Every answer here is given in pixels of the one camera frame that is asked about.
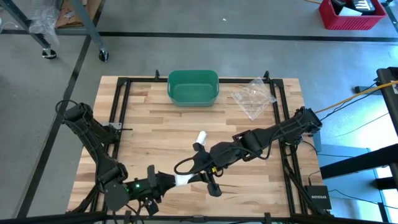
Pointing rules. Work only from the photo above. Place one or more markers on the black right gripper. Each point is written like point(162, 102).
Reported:
point(217, 158)

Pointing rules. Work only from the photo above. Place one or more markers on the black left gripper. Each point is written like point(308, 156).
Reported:
point(146, 188)

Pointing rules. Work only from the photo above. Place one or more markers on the clear plastic bag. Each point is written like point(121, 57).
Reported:
point(255, 98)

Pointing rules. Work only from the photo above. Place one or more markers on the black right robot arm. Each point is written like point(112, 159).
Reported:
point(280, 133)

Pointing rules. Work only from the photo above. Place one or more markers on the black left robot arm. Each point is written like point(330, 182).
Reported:
point(93, 146)

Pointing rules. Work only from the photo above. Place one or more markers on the green plastic bin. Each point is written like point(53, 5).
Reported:
point(192, 90)

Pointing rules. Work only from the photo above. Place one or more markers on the grey-legged wooden workbench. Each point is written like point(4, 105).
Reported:
point(88, 28)

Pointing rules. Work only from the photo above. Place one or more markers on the black power strip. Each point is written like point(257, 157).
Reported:
point(363, 89)

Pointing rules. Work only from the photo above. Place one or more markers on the brown cardboard sheet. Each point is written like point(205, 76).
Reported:
point(73, 14)

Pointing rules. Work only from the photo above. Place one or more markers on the black metal stand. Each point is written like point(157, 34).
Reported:
point(387, 93)

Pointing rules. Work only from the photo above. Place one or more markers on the crumpled clear plastic sheet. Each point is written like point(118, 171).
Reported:
point(45, 18)

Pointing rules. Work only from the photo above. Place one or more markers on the red plastic crate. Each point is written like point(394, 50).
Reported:
point(351, 21)

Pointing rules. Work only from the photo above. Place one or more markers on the black device in crate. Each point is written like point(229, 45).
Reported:
point(360, 4)

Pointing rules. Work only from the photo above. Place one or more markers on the black aluminium frame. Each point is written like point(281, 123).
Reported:
point(143, 80)

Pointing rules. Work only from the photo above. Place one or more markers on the black Netgear switch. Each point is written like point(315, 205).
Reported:
point(318, 197)

